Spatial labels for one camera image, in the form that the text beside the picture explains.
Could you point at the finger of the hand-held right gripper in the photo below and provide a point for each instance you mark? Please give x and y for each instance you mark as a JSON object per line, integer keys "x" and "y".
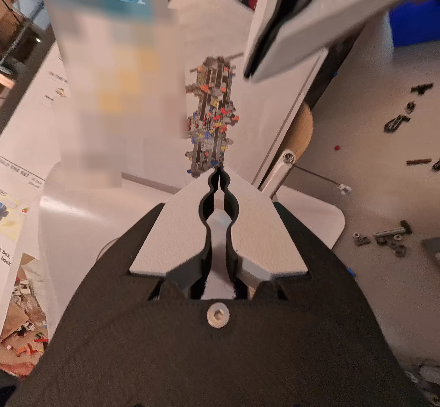
{"x": 268, "y": 1}
{"x": 343, "y": 8}

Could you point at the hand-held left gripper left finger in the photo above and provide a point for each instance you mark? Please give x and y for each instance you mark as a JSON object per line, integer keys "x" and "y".
{"x": 172, "y": 238}

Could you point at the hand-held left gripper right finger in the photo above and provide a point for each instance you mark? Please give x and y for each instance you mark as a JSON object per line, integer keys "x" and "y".
{"x": 268, "y": 238}

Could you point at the lego instruction booklet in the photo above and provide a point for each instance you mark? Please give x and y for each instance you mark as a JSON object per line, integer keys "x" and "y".
{"x": 213, "y": 36}

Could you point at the black lego link piece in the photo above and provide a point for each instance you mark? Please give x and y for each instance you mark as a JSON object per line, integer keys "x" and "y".
{"x": 422, "y": 88}

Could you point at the blue lego pin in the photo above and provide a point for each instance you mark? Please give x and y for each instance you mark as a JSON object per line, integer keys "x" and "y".
{"x": 350, "y": 271}

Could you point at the small grey lego piece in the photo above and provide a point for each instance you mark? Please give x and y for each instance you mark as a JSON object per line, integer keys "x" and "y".
{"x": 400, "y": 250}
{"x": 361, "y": 238}

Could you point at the long grey lego beam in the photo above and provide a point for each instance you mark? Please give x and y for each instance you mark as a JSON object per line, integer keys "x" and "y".
{"x": 390, "y": 232}

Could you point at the black lego wedge piece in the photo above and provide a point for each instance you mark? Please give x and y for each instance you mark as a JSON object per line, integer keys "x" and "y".
{"x": 395, "y": 125}

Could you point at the flat grey lego panel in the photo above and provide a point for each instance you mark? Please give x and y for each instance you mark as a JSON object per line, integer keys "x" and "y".
{"x": 431, "y": 247}

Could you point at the brown lego axle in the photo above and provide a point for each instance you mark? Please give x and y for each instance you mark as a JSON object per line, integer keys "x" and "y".
{"x": 418, "y": 161}

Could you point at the white book stand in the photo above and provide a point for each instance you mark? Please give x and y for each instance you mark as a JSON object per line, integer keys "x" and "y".
{"x": 309, "y": 218}

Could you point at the blue storage bin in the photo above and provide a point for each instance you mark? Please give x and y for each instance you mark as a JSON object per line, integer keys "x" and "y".
{"x": 416, "y": 25}

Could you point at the round wooden board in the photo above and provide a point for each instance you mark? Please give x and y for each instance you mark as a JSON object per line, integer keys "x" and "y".
{"x": 304, "y": 132}

